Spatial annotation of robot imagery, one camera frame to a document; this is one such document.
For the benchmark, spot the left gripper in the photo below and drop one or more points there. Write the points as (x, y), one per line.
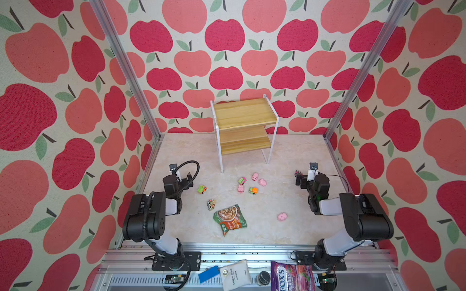
(182, 183)

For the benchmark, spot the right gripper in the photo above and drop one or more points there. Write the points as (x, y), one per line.
(303, 179)

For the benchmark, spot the wooden two-tier shelf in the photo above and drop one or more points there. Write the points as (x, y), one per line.
(244, 126)

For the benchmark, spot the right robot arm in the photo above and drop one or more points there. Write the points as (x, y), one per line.
(363, 216)

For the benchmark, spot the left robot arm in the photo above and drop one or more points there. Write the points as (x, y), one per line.
(145, 220)

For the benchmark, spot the green orange dump truck toy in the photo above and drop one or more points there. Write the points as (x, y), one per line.
(202, 189)

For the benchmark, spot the green snack bag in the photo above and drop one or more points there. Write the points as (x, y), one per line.
(230, 218)

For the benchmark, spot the green orange mixer truck toy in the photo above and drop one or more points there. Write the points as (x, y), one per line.
(253, 190)

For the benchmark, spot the pink green truck toy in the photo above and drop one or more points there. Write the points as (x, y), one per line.
(242, 180)

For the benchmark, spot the blue card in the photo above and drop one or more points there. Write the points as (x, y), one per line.
(209, 274)

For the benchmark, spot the purple Fox's candy bag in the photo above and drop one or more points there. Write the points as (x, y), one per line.
(288, 277)

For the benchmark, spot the round metal can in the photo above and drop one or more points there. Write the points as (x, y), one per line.
(263, 278)

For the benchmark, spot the white paper packet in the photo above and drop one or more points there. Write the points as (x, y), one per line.
(235, 275)

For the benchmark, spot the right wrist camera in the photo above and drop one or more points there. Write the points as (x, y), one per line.
(313, 168)

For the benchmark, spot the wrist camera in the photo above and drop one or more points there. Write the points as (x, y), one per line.
(175, 171)
(313, 168)

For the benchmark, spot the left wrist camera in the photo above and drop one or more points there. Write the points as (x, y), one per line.
(175, 171)

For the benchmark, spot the left aluminium frame post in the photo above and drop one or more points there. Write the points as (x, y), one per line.
(110, 32)

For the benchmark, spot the aluminium frame post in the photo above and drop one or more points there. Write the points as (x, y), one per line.
(397, 13)
(110, 32)

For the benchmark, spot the right aluminium frame post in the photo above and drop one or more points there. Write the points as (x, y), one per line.
(397, 13)

